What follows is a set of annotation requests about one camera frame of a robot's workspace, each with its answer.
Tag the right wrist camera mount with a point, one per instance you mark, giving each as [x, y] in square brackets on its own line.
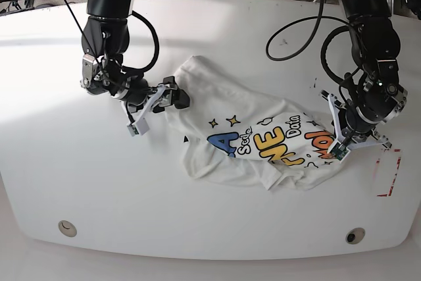
[161, 98]

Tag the right table grommet hole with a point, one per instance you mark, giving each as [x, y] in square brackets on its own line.
[355, 236]

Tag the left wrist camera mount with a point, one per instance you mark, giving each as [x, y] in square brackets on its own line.
[338, 149]

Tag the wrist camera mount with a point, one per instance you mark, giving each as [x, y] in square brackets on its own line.
[161, 98]
[338, 149]

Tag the left table grommet hole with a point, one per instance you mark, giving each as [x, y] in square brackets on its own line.
[67, 228]

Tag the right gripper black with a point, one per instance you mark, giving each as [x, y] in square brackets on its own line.
[135, 90]

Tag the red tape rectangle marking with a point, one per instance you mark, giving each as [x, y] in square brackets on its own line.
[386, 171]

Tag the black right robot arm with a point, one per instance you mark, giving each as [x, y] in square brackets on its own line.
[105, 39]

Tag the white printed T-shirt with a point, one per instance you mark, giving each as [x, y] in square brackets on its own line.
[240, 137]

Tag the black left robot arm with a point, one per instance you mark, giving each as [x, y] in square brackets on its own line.
[378, 95]

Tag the table grommet hole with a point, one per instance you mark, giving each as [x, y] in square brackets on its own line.
[67, 228]
[355, 236]

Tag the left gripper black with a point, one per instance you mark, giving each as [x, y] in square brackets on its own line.
[353, 128]

